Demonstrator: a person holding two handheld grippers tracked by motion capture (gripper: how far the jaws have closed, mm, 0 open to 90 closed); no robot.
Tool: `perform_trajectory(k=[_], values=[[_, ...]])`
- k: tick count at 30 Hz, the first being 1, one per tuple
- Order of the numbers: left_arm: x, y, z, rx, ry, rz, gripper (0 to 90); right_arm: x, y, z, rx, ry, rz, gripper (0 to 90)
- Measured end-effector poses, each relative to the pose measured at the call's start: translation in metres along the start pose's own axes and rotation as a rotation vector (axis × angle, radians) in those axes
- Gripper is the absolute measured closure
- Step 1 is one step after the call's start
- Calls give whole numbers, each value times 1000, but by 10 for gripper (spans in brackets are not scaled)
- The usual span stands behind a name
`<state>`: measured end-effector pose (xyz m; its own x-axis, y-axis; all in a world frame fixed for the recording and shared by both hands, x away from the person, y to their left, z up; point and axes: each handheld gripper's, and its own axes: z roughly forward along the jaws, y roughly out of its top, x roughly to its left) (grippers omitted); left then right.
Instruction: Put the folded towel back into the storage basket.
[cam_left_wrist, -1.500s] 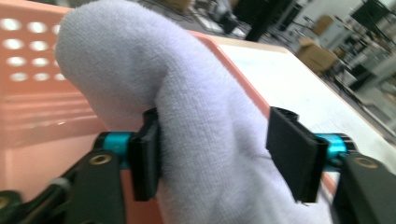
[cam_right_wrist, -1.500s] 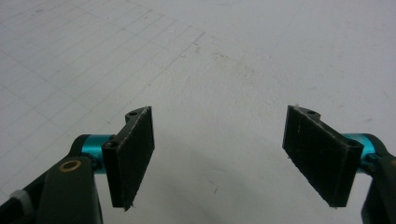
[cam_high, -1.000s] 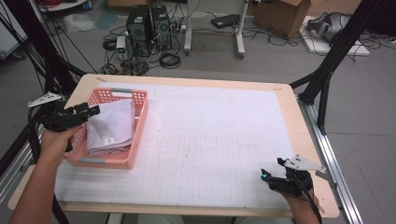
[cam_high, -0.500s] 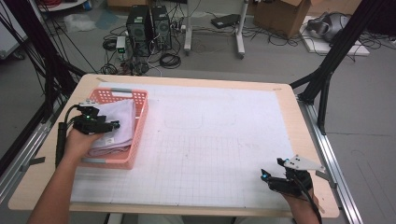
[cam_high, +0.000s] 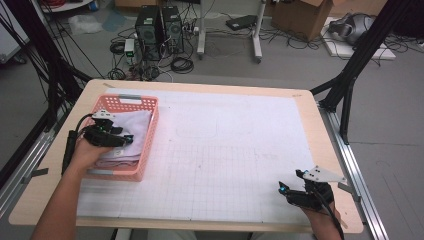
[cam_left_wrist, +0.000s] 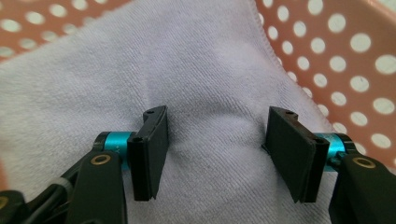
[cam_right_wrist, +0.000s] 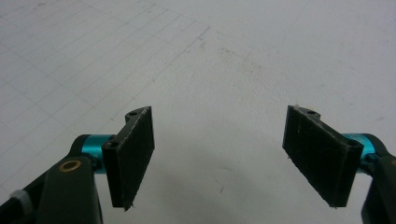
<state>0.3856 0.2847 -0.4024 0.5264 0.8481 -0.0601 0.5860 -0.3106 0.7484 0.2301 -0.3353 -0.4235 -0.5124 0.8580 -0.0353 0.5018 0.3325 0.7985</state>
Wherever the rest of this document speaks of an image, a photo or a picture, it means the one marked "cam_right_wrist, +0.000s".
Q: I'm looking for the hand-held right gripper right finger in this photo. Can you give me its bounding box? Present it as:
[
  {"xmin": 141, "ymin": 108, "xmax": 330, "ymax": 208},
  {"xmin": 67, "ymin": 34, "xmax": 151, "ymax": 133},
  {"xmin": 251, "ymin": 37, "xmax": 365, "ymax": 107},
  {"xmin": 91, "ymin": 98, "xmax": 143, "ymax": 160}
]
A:
[{"xmin": 282, "ymin": 105, "xmax": 390, "ymax": 208}]

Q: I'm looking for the white grid mat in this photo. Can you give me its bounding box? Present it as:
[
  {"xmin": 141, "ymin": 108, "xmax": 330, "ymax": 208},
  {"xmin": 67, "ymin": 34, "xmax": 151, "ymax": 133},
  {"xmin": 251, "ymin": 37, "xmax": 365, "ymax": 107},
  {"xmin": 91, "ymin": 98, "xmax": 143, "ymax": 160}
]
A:
[{"xmin": 0, "ymin": 0, "xmax": 396, "ymax": 224}]

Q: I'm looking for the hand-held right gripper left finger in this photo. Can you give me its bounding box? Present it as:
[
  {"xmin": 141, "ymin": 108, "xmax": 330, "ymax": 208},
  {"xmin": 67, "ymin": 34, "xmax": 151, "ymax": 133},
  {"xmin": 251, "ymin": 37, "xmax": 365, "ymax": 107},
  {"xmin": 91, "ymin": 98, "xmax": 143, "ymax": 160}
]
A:
[{"xmin": 69, "ymin": 105, "xmax": 156, "ymax": 212}]

